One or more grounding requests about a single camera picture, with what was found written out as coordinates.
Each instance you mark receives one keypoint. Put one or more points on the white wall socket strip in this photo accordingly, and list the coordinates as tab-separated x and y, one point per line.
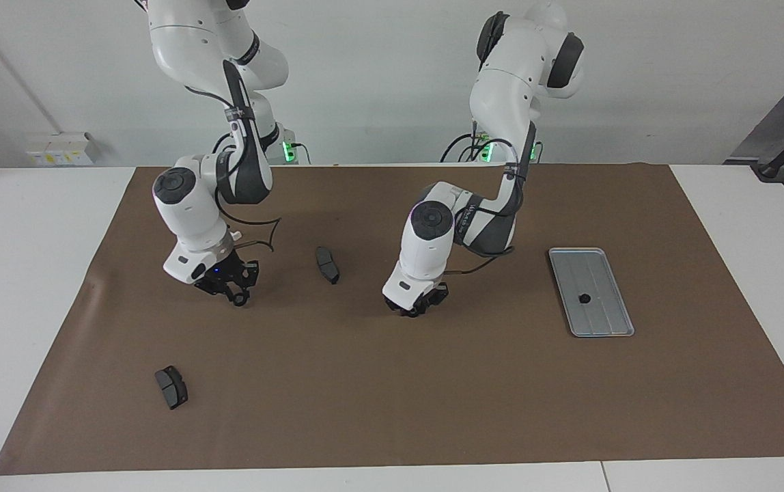
57	154

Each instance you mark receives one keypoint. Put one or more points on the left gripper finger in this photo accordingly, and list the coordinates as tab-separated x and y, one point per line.
414	310
440	296

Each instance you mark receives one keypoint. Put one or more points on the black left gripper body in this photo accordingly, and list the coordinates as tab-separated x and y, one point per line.
427	295

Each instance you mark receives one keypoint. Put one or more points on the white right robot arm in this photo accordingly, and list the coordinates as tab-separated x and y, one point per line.
190	205

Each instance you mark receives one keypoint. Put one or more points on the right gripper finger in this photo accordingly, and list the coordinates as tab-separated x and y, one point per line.
225	292
250	272

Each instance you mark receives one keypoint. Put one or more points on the brown table mat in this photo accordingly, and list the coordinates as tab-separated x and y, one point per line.
433	383

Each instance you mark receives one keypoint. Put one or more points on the silver metal tray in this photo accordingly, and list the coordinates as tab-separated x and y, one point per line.
600	273

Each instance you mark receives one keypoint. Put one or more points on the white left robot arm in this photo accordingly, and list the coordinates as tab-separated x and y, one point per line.
426	246

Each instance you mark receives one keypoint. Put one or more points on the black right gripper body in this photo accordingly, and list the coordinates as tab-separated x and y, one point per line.
218	275

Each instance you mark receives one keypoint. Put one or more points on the dark grey brake pad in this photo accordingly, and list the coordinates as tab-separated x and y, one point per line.
327	265
172	388

